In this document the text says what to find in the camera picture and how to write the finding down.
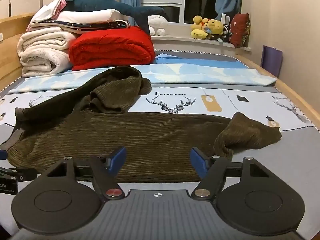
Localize yellow duck plush toy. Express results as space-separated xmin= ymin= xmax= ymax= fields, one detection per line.
xmin=190 ymin=15 xmax=209 ymax=39

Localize blue shark plush toy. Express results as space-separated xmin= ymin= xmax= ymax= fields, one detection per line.
xmin=61 ymin=0 xmax=165 ymax=36

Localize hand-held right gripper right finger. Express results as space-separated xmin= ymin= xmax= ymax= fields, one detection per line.
xmin=190 ymin=147 xmax=274 ymax=201

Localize navy star print blanket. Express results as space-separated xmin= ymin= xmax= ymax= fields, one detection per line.
xmin=29 ymin=19 xmax=132 ymax=34

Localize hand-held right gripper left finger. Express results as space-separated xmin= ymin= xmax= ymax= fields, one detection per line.
xmin=44 ymin=146 xmax=127 ymax=201

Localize light blue blanket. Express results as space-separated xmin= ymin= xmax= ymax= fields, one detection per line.
xmin=9 ymin=54 xmax=278 ymax=94

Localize white seal plush toy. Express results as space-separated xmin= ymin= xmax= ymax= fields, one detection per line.
xmin=147 ymin=14 xmax=169 ymax=36

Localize white fluffy folded blanket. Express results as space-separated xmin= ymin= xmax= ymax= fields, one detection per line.
xmin=17 ymin=26 xmax=78 ymax=78

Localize white cloth with pink trim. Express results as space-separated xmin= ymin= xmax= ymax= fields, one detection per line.
xmin=26 ymin=0 xmax=67 ymax=32

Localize dark red cushion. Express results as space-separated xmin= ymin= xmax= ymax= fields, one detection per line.
xmin=229 ymin=12 xmax=251 ymax=49

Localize white window sill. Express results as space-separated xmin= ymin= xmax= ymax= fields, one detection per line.
xmin=149 ymin=21 xmax=251 ymax=55

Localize dark olive corduroy pants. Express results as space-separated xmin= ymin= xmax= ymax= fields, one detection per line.
xmin=0 ymin=66 xmax=282 ymax=183

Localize striped plush toy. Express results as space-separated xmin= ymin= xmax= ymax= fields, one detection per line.
xmin=221 ymin=23 xmax=233 ymax=42

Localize wooden bed frame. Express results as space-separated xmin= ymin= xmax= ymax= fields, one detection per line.
xmin=0 ymin=12 xmax=320 ymax=131

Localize red folded blanket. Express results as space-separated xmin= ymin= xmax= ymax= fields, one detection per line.
xmin=68 ymin=26 xmax=156 ymax=72

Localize yellow bear plush toy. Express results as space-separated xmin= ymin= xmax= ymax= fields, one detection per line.
xmin=205 ymin=18 xmax=225 ymax=41

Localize white folded quilt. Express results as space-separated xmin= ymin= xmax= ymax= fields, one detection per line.
xmin=53 ymin=8 xmax=131 ymax=24

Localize white framed window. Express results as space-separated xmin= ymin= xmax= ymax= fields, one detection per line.
xmin=140 ymin=0 xmax=221 ymax=25

